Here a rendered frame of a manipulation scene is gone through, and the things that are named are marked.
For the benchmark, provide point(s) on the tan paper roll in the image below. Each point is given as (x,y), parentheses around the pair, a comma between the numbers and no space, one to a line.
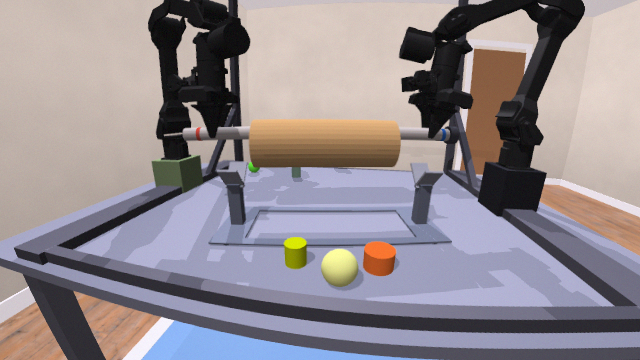
(324,143)

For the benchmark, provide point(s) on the yellow cylinder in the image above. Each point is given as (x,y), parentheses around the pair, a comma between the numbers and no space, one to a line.
(295,249)

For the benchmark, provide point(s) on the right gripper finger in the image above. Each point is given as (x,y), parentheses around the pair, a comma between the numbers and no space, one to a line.
(211,114)
(224,115)

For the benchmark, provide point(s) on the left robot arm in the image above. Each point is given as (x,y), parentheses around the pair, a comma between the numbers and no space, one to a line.
(555,23)

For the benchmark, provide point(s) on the pale yellow ball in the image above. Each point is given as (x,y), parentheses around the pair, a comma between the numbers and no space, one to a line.
(339,267)

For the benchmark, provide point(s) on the orange cylinder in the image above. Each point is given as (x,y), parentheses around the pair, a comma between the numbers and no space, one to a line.
(379,258)

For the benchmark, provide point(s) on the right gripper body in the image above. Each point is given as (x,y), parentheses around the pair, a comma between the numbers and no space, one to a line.
(209,73)

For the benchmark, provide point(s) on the green ball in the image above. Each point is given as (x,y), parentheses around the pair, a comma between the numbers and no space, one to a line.
(252,169)

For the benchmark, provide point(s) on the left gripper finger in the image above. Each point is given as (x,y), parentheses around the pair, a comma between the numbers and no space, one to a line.
(425,115)
(439,116)

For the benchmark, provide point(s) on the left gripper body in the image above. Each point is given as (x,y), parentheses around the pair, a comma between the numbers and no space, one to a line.
(446,77)

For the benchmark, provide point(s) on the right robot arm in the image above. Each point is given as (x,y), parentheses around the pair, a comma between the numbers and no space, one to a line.
(226,38)

